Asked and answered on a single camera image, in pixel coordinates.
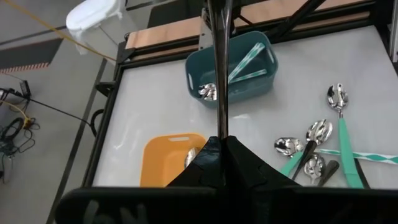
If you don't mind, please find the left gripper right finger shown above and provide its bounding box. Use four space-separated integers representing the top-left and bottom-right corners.
223 136 302 189

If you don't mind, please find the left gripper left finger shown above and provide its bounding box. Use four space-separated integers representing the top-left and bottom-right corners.
167 136 225 189

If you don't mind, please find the green-handled silver spoon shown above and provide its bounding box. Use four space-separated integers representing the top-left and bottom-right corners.
326 82 364 190
273 136 305 177
183 146 200 169

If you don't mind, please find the orange plastic bin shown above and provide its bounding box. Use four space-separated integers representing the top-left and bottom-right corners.
139 133 208 188

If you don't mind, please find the teal plastic bin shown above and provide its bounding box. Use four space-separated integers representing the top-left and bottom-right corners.
185 30 279 109

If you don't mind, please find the wooden table base board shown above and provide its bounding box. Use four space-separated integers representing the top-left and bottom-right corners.
125 0 371 50

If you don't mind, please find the white lidded trash can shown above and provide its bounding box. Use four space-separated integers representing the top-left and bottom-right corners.
65 0 138 57

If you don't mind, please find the black power adapter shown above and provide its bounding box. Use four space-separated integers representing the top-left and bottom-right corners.
19 80 32 97

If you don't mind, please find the black hazard-striped floor mat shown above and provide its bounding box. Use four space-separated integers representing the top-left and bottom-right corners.
0 37 65 75

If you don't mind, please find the black coiled floor cable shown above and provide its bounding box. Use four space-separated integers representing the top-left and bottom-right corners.
29 96 106 138

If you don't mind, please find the silver mounting bracket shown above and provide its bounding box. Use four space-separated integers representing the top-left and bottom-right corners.
198 8 218 51

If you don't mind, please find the black floor cable tangle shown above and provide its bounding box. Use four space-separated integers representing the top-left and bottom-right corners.
0 96 41 184

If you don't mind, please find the yellow hanging cable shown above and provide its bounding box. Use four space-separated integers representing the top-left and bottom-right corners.
2 0 118 62

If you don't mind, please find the aluminium frame post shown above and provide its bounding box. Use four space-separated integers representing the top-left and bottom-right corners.
388 0 398 63

